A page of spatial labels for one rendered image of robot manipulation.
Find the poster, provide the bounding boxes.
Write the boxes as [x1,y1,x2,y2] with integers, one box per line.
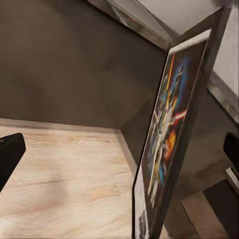
[131,6,232,239]

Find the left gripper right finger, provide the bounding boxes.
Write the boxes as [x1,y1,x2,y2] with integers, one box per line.
[223,132,239,172]

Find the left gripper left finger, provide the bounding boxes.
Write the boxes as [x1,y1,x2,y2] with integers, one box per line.
[0,132,26,192]

